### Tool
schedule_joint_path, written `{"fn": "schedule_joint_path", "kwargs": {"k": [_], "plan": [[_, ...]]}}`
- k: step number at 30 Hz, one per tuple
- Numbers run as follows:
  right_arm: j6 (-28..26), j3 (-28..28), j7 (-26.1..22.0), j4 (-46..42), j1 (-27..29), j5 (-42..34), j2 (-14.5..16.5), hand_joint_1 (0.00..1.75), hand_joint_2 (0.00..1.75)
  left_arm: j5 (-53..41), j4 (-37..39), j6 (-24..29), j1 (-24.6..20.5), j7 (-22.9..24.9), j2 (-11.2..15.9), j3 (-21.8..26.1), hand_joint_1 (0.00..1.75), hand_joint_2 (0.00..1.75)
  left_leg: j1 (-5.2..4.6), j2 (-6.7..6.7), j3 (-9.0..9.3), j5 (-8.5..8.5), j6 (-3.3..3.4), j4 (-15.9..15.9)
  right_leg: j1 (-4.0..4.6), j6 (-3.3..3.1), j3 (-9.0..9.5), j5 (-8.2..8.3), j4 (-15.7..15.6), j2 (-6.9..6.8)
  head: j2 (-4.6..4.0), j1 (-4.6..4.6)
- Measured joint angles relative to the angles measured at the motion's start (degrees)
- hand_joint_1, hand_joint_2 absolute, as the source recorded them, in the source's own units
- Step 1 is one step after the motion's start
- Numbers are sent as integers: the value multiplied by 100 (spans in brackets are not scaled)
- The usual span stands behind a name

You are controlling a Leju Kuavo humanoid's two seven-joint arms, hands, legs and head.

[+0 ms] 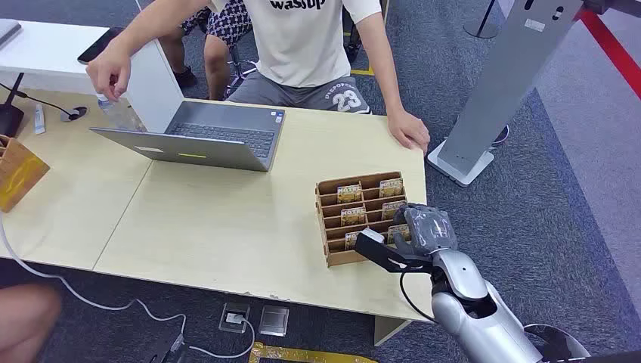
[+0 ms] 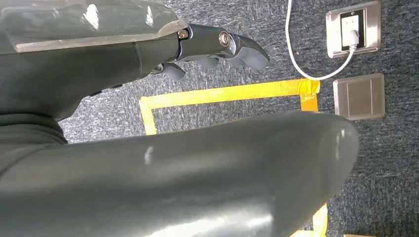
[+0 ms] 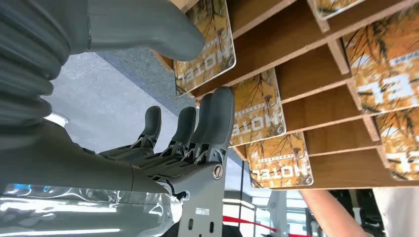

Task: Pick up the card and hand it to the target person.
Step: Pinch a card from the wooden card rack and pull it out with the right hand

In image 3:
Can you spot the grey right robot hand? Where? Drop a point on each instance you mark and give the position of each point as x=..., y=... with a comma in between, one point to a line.
x=203, y=137

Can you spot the orange hotel card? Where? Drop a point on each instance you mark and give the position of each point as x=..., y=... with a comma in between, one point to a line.
x=401, y=144
x=386, y=65
x=330, y=6
x=258, y=111
x=278, y=163
x=212, y=62

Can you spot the wooden card rack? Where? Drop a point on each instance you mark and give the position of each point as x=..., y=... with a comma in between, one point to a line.
x=294, y=42

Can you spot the person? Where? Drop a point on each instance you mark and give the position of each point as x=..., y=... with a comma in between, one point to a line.
x=399, y=212

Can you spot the red barrier belt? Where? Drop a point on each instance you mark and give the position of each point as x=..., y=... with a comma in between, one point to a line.
x=242, y=221

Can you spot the grey pillar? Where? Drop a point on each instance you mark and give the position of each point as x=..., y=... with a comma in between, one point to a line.
x=278, y=212

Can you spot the clear plastic film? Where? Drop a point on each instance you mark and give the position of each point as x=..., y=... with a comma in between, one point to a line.
x=82, y=209

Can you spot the ribbed grey right arm sleeve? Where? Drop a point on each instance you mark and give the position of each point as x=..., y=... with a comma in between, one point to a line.
x=26, y=65

